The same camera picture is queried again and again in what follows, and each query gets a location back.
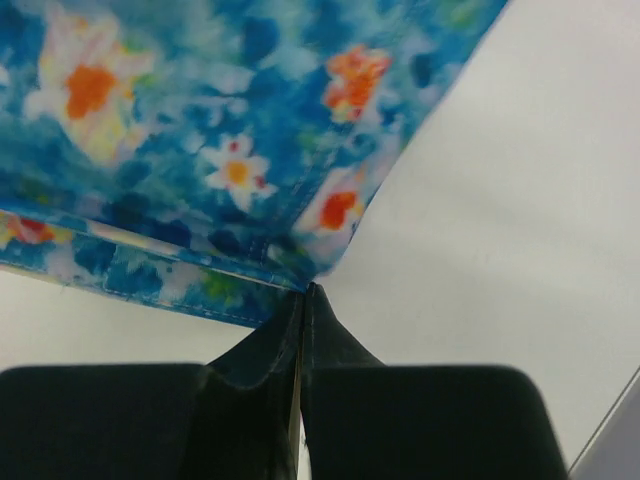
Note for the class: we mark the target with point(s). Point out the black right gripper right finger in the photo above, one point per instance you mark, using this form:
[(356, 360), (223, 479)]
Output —
[(364, 419)]

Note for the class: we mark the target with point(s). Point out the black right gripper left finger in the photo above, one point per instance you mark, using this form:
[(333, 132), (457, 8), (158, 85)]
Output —
[(232, 418)]

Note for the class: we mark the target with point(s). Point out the blue floral skirt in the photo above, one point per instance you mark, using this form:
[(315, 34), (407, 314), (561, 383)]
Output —
[(210, 157)]

